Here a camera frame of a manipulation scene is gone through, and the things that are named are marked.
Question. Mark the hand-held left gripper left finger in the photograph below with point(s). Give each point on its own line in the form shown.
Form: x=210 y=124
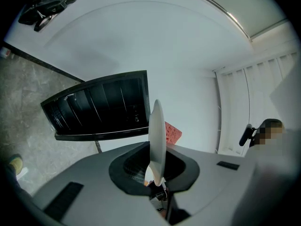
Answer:
x=94 y=173

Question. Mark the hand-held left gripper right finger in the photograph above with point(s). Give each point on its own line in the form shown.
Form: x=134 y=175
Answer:
x=218 y=180

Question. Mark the black fridge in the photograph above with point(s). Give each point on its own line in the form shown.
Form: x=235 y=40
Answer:
x=101 y=107

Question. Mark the white plate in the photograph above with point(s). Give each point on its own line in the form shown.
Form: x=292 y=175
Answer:
x=156 y=135

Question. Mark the person's grey top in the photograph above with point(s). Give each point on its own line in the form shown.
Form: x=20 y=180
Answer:
x=275 y=173

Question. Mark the person's head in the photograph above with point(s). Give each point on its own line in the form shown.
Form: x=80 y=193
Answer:
x=270 y=133

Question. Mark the white slatted blind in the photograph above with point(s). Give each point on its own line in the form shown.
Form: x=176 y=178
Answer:
x=237 y=107

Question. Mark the person's yellow shoe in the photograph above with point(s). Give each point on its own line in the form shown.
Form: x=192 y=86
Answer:
x=16 y=163

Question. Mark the person's dark trouser leg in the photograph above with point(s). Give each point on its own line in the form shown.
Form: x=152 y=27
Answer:
x=14 y=192

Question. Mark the small white and red box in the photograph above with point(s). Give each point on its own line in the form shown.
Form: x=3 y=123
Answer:
x=4 y=52

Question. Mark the black bag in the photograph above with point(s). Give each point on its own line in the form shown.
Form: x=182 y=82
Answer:
x=44 y=7

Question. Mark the black head-worn camera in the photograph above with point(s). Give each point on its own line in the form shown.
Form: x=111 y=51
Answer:
x=245 y=134

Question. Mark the metal ceiling rail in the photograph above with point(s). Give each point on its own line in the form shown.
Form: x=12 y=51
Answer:
x=211 y=2

